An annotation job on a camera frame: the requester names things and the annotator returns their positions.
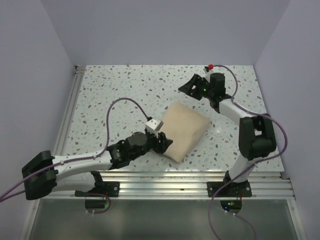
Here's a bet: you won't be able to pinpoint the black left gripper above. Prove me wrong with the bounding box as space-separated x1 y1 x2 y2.
129 128 173 161

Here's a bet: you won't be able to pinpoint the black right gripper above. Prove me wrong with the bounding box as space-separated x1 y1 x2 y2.
178 74 214 101

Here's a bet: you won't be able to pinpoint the beige cloth mat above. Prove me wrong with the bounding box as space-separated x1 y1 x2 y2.
160 102 211 163

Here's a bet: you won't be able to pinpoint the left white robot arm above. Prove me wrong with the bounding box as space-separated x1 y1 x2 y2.
22 131 173 200

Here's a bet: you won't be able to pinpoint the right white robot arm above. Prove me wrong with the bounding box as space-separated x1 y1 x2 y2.
178 73 277 197

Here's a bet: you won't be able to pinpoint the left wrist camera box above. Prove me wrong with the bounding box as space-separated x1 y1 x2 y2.
145 117 164 138

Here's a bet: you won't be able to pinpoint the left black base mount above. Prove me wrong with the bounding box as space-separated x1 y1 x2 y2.
74 172 120 198

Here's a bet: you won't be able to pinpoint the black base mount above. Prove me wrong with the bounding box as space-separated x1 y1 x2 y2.
206 171 253 198
74 172 120 198

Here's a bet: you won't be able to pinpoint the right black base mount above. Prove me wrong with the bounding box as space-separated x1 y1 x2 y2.
206 171 253 198

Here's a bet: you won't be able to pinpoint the aluminium frame rails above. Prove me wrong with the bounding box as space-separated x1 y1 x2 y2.
29 65 296 201

